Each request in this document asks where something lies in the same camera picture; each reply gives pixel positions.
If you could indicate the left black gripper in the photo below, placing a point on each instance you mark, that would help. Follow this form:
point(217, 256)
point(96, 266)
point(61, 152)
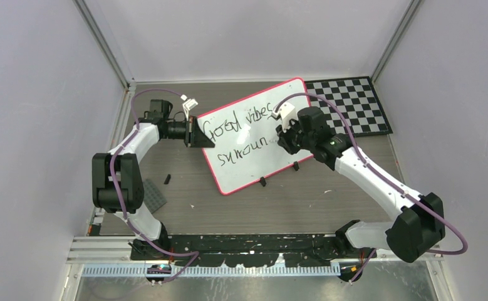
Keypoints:
point(195, 137)

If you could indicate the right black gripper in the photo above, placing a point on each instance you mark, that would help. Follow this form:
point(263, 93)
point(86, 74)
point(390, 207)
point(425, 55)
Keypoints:
point(284, 137)

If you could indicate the black marker cap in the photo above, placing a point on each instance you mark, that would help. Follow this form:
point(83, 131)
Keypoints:
point(167, 179)

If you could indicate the pink framed whiteboard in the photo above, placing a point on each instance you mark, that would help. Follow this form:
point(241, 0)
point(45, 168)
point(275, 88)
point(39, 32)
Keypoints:
point(241, 130)

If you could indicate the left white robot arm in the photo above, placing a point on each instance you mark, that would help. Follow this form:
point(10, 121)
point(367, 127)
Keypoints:
point(117, 185)

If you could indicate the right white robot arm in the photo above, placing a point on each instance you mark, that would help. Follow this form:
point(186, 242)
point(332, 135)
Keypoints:
point(412, 230)

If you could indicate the black white checkerboard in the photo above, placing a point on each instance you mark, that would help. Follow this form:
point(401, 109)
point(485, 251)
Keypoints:
point(358, 102)

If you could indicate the grey studded baseplate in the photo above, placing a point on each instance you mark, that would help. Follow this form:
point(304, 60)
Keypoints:
point(153, 197)

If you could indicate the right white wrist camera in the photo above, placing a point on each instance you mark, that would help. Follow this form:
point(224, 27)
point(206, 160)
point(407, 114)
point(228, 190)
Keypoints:
point(286, 113)

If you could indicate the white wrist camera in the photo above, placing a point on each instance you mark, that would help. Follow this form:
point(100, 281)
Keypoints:
point(286, 113)
point(187, 105)

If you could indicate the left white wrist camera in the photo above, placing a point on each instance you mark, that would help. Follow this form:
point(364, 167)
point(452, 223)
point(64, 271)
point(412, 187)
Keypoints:
point(187, 105)

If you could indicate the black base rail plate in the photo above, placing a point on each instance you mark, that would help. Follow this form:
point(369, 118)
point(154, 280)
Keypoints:
point(250, 251)

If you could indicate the white slotted cable duct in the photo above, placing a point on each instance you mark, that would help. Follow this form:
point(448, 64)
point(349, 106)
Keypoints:
point(148, 270)

